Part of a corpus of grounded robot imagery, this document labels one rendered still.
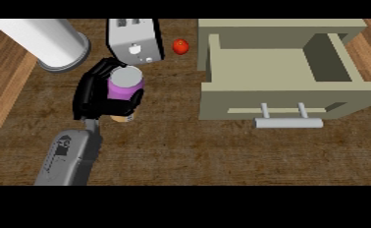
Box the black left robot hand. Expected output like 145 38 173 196
70 57 145 122

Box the purple can with grey lid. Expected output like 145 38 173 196
106 65 145 124

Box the beige drawer box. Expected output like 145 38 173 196
207 32 366 85

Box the beige drawer front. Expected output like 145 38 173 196
198 81 371 122

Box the white cylinder with grey rim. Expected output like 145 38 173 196
0 19 92 74

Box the silver toaster with black edges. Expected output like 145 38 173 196
104 19 166 66

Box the red tomato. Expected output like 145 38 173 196
172 38 191 56

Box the beige wooden cabinet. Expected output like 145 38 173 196
195 19 369 73

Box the pale grey drawer handle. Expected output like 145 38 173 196
253 102 325 130

